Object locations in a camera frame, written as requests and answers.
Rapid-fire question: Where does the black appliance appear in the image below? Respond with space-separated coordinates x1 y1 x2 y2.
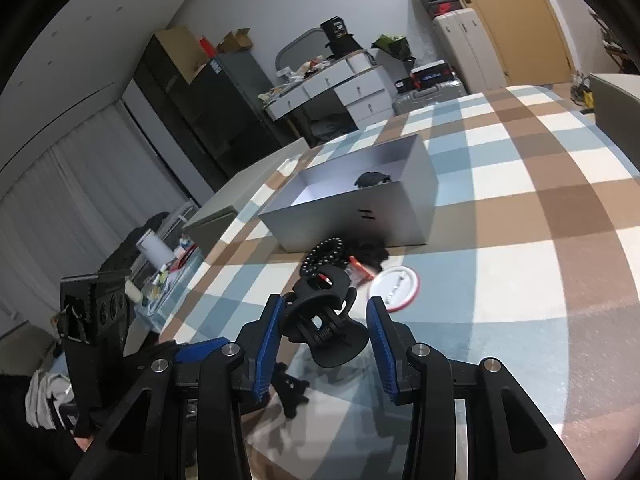
320 17 362 56

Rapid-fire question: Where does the dark wrapped bouquet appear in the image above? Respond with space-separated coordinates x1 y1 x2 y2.
371 34 412 62

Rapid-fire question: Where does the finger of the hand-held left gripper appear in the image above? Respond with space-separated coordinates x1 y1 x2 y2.
175 338 232 365

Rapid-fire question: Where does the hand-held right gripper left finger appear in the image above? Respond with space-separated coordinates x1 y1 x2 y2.
70 294 296 480

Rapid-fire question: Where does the white round container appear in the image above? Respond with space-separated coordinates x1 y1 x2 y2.
347 52 376 74

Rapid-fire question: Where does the black claw hair clip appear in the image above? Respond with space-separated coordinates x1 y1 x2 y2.
280 267 372 368

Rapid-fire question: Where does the grey cardboard box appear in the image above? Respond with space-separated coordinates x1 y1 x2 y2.
257 134 440 253

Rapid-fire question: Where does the black bag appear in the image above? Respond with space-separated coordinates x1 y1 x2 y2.
99 212 172 282

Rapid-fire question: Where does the black shoe box stack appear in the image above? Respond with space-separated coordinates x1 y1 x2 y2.
416 0 467 22

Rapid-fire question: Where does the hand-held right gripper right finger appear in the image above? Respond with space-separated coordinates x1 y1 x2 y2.
366 297 582 480

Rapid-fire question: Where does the checked bed cover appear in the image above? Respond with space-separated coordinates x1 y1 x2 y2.
160 84 640 480

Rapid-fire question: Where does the black glossy cabinet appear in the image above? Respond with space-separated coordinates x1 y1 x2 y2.
135 35 236 192

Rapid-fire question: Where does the small cardboard box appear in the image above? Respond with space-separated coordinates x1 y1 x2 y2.
217 27 252 54

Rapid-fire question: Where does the white round badge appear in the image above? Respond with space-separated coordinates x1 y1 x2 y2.
369 266 421 316

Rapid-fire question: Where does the grey bed board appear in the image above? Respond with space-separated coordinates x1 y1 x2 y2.
182 147 311 248
589 72 640 146

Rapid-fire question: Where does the red clear hair clip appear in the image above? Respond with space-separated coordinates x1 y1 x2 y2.
347 255 377 283

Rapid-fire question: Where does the small black toothed clip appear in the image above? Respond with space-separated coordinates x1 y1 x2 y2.
270 370 312 420

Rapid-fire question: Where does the white cabinet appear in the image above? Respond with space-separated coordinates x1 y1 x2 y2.
432 7 511 95

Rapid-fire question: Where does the black box with red print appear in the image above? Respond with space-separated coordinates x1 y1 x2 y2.
410 60 451 92

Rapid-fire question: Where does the grey white cloth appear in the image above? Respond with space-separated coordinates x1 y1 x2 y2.
26 369 77 432

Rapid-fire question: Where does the wooden shoe rack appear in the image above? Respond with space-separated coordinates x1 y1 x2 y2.
589 10 630 74

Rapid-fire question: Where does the grey fridge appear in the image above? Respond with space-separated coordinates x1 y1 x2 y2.
192 52 296 162

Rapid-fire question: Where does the arched grey mirror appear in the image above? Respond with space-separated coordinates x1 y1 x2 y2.
275 27 331 77

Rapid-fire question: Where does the silver suitcase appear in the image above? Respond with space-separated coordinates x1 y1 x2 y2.
392 82 468 116

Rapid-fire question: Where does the black spiral hair tie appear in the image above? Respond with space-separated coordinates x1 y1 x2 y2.
300 236 351 277

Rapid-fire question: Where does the black ruffled hair band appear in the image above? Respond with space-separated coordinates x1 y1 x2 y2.
350 241 392 267

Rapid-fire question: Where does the white curtain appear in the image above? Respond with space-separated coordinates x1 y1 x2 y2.
0 100 201 333

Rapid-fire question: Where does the large cardboard box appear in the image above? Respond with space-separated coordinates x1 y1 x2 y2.
155 25 211 84

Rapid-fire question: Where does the white cylinder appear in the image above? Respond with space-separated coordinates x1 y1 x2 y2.
136 230 174 269

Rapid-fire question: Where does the white desk with drawers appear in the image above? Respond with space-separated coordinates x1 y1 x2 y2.
262 50 401 123

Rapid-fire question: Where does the pile of desk clutter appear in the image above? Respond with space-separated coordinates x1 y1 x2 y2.
260 57 332 102

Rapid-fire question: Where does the wooden door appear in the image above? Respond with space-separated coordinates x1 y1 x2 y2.
430 0 576 92

